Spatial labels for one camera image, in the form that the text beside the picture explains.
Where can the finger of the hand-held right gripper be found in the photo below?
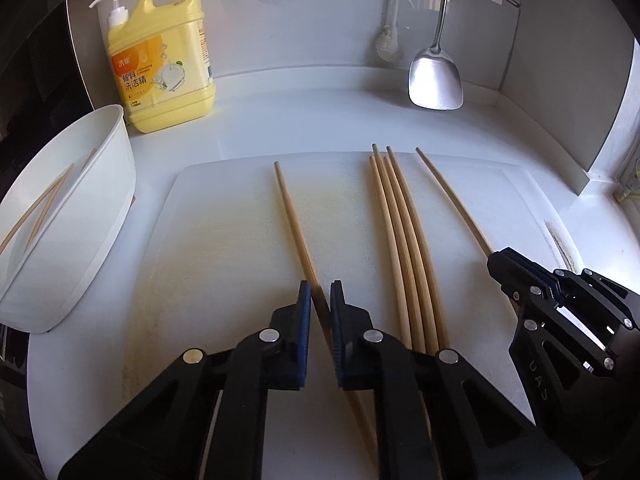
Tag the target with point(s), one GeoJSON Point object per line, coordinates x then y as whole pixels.
{"type": "Point", "coordinates": [560, 279]}
{"type": "Point", "coordinates": [515, 285]}

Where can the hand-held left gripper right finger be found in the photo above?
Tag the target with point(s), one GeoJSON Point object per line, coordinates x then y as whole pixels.
{"type": "Point", "coordinates": [337, 340]}

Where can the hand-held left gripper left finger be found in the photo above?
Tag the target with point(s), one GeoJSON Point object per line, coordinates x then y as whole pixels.
{"type": "Point", "coordinates": [302, 335]}

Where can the white plastic basin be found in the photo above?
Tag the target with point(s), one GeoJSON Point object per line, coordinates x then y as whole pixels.
{"type": "Point", "coordinates": [85, 230]}

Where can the white plastic cutting board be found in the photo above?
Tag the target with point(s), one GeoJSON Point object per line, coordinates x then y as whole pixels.
{"type": "Point", "coordinates": [225, 240]}

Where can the stainless steel spatula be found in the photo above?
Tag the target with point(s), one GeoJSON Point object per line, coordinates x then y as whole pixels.
{"type": "Point", "coordinates": [435, 80]}

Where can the black cooktop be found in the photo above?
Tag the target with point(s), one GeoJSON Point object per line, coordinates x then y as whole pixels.
{"type": "Point", "coordinates": [12, 370]}

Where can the yellow dish detergent bottle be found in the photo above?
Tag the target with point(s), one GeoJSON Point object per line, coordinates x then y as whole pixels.
{"type": "Point", "coordinates": [165, 70]}

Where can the dark glass panel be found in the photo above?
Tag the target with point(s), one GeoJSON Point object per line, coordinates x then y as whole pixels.
{"type": "Point", "coordinates": [35, 60]}

